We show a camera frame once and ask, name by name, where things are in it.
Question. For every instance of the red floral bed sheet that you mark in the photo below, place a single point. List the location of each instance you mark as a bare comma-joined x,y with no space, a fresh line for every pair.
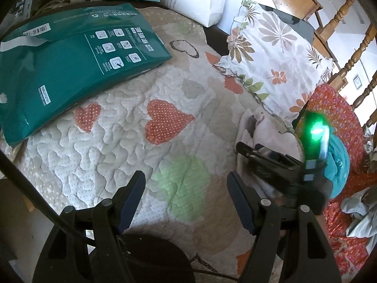
350,253

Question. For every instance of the green plastic package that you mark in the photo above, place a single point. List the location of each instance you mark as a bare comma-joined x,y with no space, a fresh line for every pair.
54,62

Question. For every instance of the quilted heart pattern bedspread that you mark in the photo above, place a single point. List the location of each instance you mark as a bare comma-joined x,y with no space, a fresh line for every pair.
177,124

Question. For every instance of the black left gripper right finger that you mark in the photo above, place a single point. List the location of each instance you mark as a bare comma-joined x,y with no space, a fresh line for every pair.
294,235

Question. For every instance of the white floral pillow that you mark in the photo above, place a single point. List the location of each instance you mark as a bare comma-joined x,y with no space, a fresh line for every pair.
272,61

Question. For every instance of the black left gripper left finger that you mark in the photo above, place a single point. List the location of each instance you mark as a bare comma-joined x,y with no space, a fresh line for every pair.
83,245

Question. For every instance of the grey crumpled garment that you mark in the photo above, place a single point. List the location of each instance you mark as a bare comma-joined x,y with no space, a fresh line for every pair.
362,208

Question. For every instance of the wooden chair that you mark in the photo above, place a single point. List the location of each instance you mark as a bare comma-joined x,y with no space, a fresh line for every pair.
343,32

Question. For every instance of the white garment with grey trim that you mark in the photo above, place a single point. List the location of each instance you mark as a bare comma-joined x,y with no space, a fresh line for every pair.
260,128

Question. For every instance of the teal folded towel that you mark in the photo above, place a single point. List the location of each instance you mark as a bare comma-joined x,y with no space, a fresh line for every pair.
338,165

